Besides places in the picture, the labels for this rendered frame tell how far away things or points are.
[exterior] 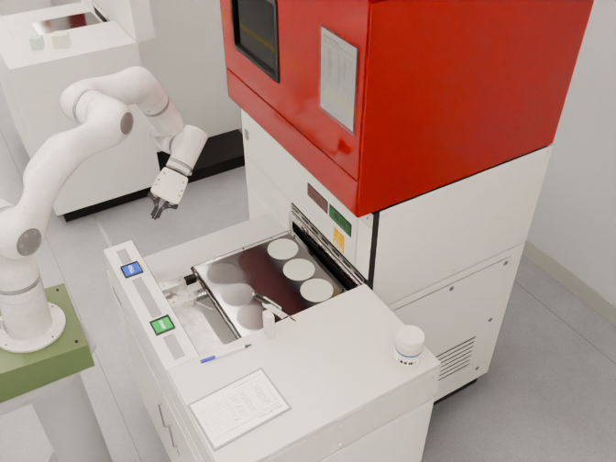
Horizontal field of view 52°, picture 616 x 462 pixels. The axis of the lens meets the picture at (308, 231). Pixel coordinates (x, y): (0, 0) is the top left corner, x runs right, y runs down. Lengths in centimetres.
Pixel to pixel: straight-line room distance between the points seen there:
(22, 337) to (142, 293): 34
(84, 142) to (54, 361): 61
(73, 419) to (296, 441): 87
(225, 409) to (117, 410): 132
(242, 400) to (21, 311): 64
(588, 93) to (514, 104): 119
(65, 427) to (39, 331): 41
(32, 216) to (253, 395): 69
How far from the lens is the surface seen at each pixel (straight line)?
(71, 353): 187
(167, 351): 173
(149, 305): 186
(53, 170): 170
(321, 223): 199
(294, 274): 198
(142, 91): 184
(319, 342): 170
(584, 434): 290
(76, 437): 224
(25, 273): 176
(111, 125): 170
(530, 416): 288
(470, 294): 231
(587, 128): 308
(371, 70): 146
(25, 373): 188
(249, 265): 202
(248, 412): 157
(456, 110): 170
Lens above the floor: 226
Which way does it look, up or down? 40 degrees down
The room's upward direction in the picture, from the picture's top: straight up
